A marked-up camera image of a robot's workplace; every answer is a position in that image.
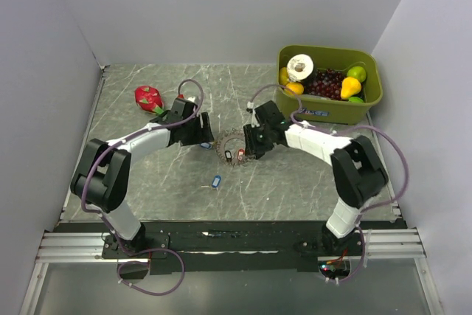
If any aluminium frame rail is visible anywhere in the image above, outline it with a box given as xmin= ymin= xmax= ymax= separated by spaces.
xmin=18 ymin=66 xmax=111 ymax=315

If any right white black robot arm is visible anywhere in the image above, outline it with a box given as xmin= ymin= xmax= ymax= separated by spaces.
xmin=243 ymin=100 xmax=388 ymax=255

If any red dragon fruit toy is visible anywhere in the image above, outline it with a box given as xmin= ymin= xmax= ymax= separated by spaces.
xmin=134 ymin=86 xmax=164 ymax=115

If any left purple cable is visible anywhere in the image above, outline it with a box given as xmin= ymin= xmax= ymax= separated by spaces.
xmin=80 ymin=78 xmax=205 ymax=297

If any yellow pear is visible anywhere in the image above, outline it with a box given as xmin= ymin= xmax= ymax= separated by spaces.
xmin=340 ymin=77 xmax=362 ymax=100

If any orange fruit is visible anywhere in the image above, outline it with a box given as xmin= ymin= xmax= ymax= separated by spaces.
xmin=284 ymin=82 xmax=304 ymax=96

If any red key tag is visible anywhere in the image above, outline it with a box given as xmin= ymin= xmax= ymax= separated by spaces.
xmin=237 ymin=149 xmax=245 ymax=162

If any blue key tag on ring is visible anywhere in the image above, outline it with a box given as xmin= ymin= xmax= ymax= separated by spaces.
xmin=200 ymin=142 xmax=213 ymax=150

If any green lime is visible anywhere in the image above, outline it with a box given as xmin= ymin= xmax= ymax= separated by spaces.
xmin=347 ymin=66 xmax=367 ymax=83

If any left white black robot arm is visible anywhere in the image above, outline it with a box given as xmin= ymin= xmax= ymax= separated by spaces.
xmin=70 ymin=97 xmax=214 ymax=257

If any loose blue key tag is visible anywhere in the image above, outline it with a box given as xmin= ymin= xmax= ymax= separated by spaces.
xmin=201 ymin=175 xmax=222 ymax=190

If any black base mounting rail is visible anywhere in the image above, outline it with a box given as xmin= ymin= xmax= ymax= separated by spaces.
xmin=100 ymin=220 xmax=406 ymax=275

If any yellow lemon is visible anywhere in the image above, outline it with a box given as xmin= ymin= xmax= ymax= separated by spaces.
xmin=278 ymin=67 xmax=290 ymax=86

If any dark red grapes bunch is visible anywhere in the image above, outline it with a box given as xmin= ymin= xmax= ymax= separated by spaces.
xmin=304 ymin=69 xmax=345 ymax=100

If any black key tag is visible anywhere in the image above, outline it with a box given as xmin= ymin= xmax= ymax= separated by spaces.
xmin=224 ymin=150 xmax=233 ymax=162

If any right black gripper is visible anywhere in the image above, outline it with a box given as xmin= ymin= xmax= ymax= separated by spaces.
xmin=243 ymin=122 xmax=274 ymax=156

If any small green fruit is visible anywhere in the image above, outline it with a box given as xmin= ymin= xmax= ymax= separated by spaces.
xmin=348 ymin=96 xmax=364 ymax=103

